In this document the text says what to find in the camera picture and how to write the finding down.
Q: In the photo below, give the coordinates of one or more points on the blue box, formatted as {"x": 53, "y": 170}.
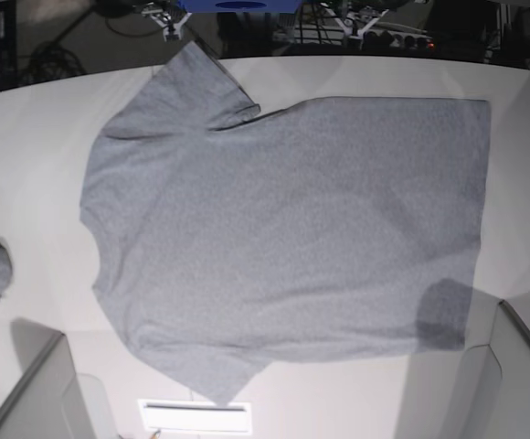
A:
{"x": 238, "y": 6}

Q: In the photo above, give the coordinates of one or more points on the white slotted tray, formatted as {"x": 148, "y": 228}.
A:
{"x": 179, "y": 417}

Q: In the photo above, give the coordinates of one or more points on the grey partition right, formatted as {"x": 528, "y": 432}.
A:
{"x": 491, "y": 397}

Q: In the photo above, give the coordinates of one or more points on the grey T-shirt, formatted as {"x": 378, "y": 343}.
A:
{"x": 339, "y": 228}

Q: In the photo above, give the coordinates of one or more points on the grey partition left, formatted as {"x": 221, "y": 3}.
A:
{"x": 53, "y": 400}

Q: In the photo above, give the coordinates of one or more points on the grey partition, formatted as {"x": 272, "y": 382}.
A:
{"x": 53, "y": 400}
{"x": 491, "y": 397}

